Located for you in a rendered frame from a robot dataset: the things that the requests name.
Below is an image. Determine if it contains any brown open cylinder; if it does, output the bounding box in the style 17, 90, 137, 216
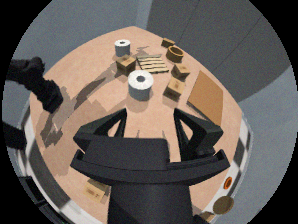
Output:
166, 46, 184, 63

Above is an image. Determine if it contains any tan cardboard carton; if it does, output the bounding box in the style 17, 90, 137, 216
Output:
163, 77, 185, 101
116, 54, 136, 77
82, 178, 109, 204

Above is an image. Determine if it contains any tan rectangular block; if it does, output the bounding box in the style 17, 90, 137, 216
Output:
161, 38, 174, 48

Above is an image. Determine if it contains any small square wooden pallet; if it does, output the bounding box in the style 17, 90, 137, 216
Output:
136, 55, 169, 74

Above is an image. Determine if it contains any brown cardboard carton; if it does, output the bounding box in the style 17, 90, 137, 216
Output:
171, 64, 190, 81

